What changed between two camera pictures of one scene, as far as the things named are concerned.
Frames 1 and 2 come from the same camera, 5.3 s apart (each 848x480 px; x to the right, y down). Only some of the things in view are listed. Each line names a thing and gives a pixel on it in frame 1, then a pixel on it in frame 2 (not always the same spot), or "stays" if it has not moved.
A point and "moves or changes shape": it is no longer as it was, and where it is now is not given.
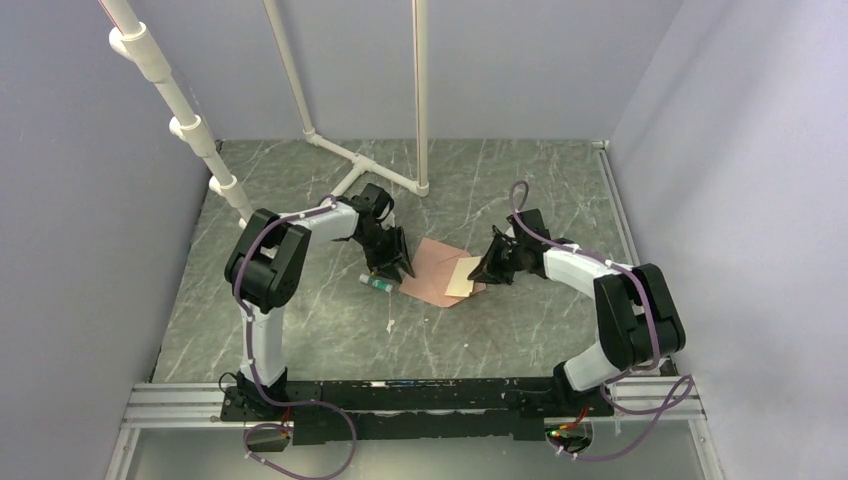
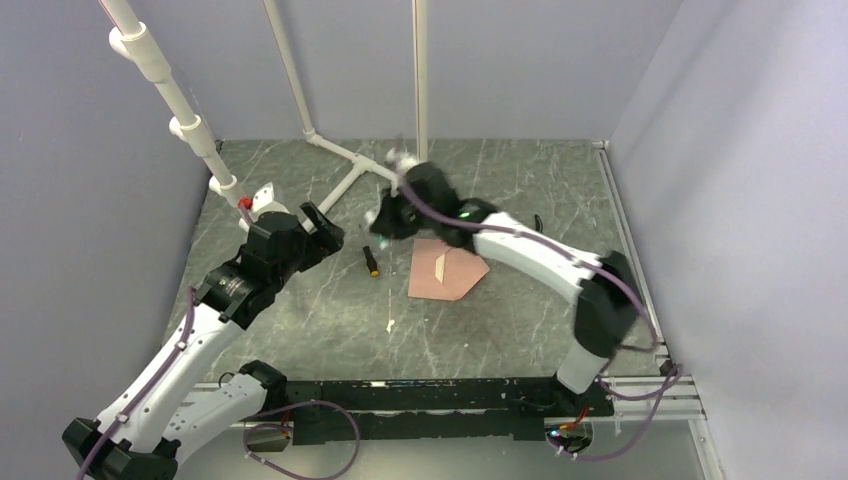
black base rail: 374,410 stays
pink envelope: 433,265 moves or changes shape
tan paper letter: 460,285 → 440,267
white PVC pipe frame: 134,38 stays
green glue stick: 375,281 moves or changes shape
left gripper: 397,255 → 327,240
